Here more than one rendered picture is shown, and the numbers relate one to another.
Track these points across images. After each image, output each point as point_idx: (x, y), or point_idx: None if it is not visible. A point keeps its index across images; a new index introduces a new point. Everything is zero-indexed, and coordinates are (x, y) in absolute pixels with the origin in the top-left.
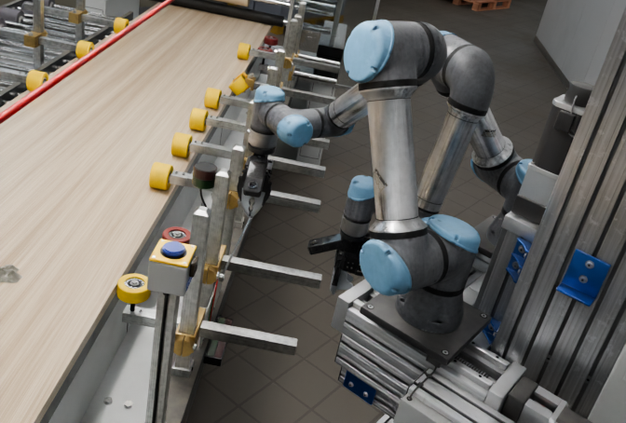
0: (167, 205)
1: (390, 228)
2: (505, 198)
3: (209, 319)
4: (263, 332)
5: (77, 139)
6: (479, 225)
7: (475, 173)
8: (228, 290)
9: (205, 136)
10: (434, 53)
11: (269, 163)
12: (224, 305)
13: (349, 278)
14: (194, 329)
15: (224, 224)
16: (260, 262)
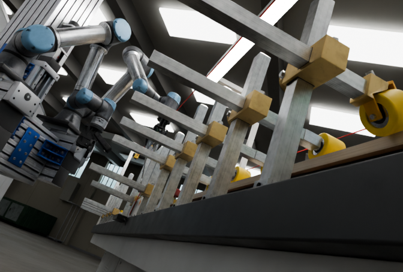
0: (198, 196)
1: None
2: (30, 58)
3: (131, 212)
4: (108, 186)
5: None
6: (20, 78)
7: (44, 52)
8: (129, 227)
9: (253, 176)
10: (126, 48)
11: (156, 126)
12: (126, 229)
13: (76, 154)
14: (135, 195)
15: (155, 165)
16: (126, 177)
